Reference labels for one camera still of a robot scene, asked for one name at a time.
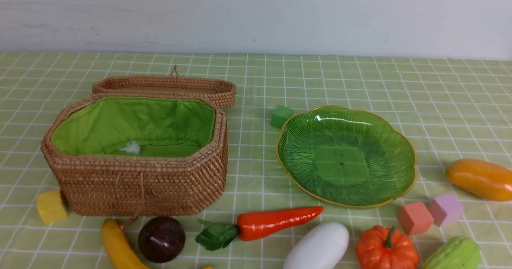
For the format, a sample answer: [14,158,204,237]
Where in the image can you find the orange toy carrot green leaves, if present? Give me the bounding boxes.
[195,206,324,251]

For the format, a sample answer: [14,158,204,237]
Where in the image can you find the white toy eggplant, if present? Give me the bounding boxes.
[283,222,350,269]

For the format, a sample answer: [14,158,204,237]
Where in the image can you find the dark purple toy mangosteen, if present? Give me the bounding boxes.
[138,216,186,263]

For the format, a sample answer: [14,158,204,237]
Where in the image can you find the orange toy pumpkin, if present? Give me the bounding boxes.
[355,225,419,269]

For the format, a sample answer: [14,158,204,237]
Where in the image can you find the yellow toy banana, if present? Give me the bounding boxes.
[101,218,148,269]

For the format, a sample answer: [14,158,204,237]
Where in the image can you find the green toy bitter gourd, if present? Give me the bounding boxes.
[422,236,482,269]

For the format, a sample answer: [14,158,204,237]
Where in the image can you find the orange yellow toy mango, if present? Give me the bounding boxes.
[446,159,512,202]

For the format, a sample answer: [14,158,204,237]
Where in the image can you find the green foam cube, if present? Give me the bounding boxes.
[270,104,294,129]

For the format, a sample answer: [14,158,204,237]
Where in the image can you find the woven wicker basket lid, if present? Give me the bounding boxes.
[92,65,236,108]

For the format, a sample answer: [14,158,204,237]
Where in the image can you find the green glass leaf plate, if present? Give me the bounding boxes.
[276,105,418,209]

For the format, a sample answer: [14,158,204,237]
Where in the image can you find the woven wicker basket green lining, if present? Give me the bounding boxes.
[40,93,229,217]

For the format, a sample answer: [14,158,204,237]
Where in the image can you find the green checkered tablecloth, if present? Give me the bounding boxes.
[0,52,512,269]

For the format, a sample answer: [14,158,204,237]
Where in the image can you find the red foam cube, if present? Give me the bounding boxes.
[397,202,434,236]

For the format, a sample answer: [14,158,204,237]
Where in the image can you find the pink foam cube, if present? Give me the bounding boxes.
[428,193,464,227]

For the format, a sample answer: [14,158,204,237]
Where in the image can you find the yellow foam cube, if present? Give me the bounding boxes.
[36,189,69,225]

